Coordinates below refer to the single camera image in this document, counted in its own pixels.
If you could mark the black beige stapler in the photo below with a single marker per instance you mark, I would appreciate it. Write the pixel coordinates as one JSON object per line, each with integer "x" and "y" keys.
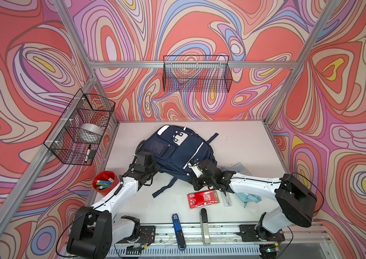
{"x": 204, "y": 227}

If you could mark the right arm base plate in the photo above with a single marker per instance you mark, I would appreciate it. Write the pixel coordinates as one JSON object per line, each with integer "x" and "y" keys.
{"x": 248, "y": 233}

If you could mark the wire basket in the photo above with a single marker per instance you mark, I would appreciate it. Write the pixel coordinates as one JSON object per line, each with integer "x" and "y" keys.
{"x": 196, "y": 73}
{"x": 77, "y": 136}

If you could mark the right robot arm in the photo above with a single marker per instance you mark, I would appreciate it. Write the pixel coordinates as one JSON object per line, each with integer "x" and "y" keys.
{"x": 296, "y": 204}

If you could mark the white tape roll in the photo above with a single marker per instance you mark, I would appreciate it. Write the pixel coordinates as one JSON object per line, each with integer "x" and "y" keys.
{"x": 90, "y": 133}

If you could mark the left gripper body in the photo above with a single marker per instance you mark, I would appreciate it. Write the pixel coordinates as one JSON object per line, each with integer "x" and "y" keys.
{"x": 153, "y": 168}

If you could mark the clear pen pack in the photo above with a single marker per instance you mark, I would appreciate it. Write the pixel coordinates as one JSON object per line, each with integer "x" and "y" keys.
{"x": 226, "y": 200}

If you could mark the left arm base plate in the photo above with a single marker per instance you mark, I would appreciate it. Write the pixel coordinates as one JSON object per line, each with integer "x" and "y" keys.
{"x": 146, "y": 236}

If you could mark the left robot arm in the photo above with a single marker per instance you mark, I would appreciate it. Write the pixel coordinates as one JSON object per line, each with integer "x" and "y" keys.
{"x": 94, "y": 228}

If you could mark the light blue pencil case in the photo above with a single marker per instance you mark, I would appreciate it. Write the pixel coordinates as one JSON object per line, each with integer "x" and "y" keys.
{"x": 246, "y": 198}

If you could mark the grey calculator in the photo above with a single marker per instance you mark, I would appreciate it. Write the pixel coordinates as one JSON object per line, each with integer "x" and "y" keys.
{"x": 238, "y": 168}

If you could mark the navy blue backpack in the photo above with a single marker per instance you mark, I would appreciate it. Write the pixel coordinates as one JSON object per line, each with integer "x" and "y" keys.
{"x": 173, "y": 148}

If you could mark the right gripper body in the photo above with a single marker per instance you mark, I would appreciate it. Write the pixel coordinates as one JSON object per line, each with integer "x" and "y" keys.
{"x": 202, "y": 181}

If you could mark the marker in basket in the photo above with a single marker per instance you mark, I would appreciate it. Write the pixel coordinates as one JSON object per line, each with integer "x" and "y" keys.
{"x": 87, "y": 153}

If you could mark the red packet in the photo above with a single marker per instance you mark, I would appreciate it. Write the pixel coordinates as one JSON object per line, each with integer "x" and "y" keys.
{"x": 201, "y": 199}

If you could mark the left wire basket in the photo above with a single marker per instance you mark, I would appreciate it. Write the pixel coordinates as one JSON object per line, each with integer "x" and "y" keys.
{"x": 77, "y": 136}

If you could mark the blue stapler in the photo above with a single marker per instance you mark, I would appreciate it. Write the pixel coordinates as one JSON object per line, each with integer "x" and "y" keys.
{"x": 178, "y": 232}

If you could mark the red cup with markers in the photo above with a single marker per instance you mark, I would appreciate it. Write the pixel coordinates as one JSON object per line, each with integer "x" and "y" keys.
{"x": 105, "y": 182}

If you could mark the back wire basket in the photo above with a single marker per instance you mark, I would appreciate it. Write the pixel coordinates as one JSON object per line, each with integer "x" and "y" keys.
{"x": 196, "y": 73}

